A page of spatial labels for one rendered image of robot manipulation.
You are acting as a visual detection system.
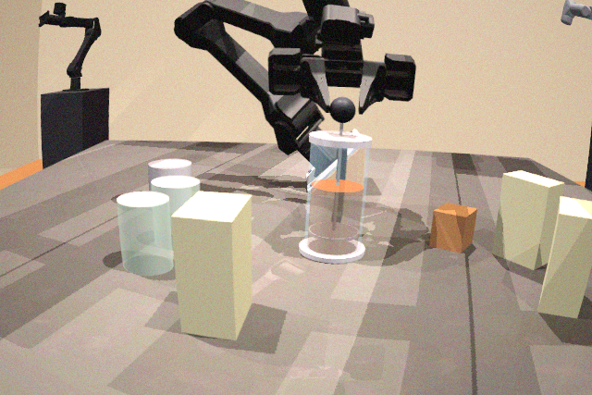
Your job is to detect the glass coffee press with black knob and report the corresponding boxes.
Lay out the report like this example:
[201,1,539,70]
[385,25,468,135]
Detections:
[299,97,372,264]

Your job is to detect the orange cube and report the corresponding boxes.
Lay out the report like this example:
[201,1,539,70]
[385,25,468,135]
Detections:
[429,203,477,253]

